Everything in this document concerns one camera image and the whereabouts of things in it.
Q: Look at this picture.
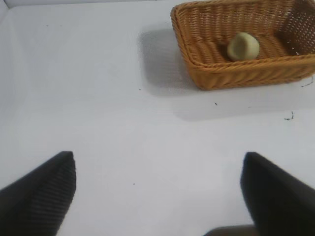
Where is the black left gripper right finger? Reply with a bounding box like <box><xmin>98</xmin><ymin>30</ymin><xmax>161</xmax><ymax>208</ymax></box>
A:
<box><xmin>240</xmin><ymin>152</ymin><xmax>315</xmax><ymax>236</ymax></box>

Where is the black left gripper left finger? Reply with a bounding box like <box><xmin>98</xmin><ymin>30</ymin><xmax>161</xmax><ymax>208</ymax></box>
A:
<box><xmin>0</xmin><ymin>151</ymin><xmax>76</xmax><ymax>236</ymax></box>

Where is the pale yellow round fruit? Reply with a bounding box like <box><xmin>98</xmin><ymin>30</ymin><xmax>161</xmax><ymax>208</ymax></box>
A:
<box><xmin>226</xmin><ymin>31</ymin><xmax>260</xmax><ymax>61</ymax></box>

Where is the brown woven wicker basket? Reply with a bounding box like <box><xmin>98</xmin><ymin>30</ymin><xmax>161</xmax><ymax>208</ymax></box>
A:
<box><xmin>170</xmin><ymin>0</ymin><xmax>315</xmax><ymax>91</ymax></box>

